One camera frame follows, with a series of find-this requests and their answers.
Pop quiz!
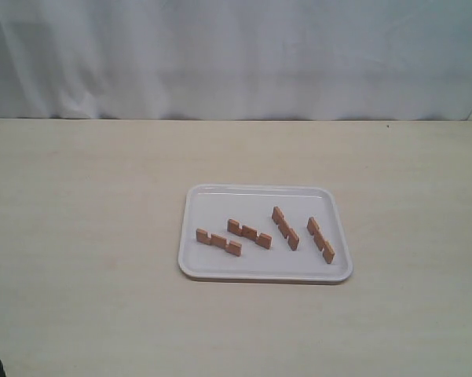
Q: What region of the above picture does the notched wooden piece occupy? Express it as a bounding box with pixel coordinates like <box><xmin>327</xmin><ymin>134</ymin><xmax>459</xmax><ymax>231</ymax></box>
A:
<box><xmin>227</xmin><ymin>218</ymin><xmax>272</xmax><ymax>250</ymax></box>
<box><xmin>307</xmin><ymin>217</ymin><xmax>335</xmax><ymax>264</ymax></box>
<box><xmin>196</xmin><ymin>229</ymin><xmax>242</xmax><ymax>257</ymax></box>
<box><xmin>272</xmin><ymin>206</ymin><xmax>299</xmax><ymax>251</ymax></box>

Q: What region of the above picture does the white rectangular plastic tray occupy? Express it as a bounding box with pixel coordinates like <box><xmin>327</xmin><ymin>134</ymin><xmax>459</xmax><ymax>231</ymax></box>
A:
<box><xmin>177</xmin><ymin>184</ymin><xmax>353</xmax><ymax>284</ymax></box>

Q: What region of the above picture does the white curtain backdrop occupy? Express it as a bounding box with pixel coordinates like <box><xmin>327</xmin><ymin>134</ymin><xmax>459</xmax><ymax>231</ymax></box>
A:
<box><xmin>0</xmin><ymin>1</ymin><xmax>472</xmax><ymax>120</ymax></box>

